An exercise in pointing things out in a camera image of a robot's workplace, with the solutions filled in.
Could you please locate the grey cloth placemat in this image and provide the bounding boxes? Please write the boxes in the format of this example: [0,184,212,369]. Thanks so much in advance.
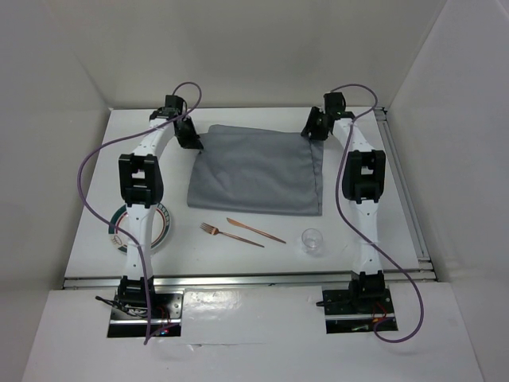
[187,125,324,216]

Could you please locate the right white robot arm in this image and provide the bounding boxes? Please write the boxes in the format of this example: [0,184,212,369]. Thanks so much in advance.
[301,92,387,316]

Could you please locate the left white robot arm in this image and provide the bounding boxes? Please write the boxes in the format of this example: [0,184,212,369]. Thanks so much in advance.
[117,94,203,318]

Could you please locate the white plate green red rim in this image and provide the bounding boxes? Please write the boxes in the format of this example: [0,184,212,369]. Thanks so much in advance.
[107,203,172,255]

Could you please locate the copper fork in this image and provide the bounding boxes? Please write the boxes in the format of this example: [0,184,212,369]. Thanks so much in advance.
[200,223,264,248]

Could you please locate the copper knife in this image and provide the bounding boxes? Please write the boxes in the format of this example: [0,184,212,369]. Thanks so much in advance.
[226,217,286,244]

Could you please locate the clear glass cup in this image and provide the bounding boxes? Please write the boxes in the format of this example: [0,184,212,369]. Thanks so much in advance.
[301,228,323,255]

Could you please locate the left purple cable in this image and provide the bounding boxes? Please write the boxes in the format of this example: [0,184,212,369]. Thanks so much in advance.
[76,81,203,345]

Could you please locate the purple cable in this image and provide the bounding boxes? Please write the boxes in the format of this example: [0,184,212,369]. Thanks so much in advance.
[332,83,425,343]
[76,81,203,345]

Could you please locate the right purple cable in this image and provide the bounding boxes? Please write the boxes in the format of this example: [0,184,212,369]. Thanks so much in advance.
[332,83,425,343]

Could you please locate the aluminium front rail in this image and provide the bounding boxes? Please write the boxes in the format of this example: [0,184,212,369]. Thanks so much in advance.
[63,270,437,290]

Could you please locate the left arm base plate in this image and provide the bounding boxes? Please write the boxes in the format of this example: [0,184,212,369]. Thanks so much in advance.
[107,289,185,339]

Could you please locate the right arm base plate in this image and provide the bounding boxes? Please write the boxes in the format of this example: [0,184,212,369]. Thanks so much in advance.
[315,288,398,334]

